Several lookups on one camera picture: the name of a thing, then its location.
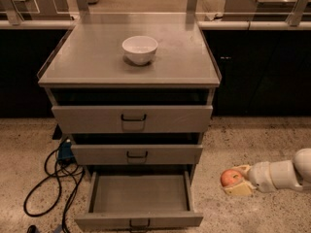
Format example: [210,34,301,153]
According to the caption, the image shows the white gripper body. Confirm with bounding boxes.
[248,160,302,193]

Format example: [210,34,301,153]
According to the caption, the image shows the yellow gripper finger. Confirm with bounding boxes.
[224,180,256,196]
[233,165,251,179]

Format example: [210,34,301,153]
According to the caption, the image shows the red apple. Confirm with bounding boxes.
[221,169,243,186]

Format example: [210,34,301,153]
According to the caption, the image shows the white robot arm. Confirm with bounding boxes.
[220,149,311,196]

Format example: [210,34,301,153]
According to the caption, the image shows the grey open bottom drawer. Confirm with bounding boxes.
[75,171,203,231]

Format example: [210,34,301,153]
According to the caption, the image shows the grey metal drawer cabinet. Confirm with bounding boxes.
[39,13,221,173]

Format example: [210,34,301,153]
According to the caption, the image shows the grey middle drawer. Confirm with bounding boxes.
[71,144,202,165]

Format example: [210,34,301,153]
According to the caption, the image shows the grey top drawer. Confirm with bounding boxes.
[52,106,213,134]

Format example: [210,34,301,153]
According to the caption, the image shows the white ceramic bowl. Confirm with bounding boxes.
[122,36,158,65]

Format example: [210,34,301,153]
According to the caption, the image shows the right background steel table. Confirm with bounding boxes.
[223,0,297,21]

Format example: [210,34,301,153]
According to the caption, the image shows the background steel table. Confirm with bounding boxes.
[0,0,71,20]
[223,0,297,21]

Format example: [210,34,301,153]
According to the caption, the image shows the blue power box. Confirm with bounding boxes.
[56,139,75,164]

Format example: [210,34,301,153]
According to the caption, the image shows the left background steel table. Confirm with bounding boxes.
[0,0,71,20]

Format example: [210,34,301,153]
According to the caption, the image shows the black floor cable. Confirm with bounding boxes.
[22,146,86,233]

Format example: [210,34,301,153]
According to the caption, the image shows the white horizontal rail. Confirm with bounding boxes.
[0,19,311,31]

